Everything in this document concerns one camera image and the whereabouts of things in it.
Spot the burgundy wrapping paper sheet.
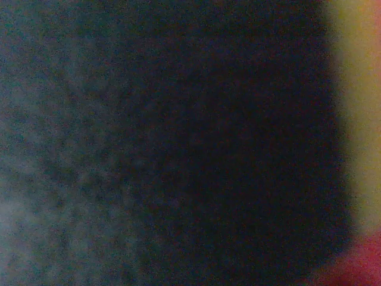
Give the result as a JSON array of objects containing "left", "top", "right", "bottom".
[{"left": 309, "top": 229, "right": 381, "bottom": 286}]

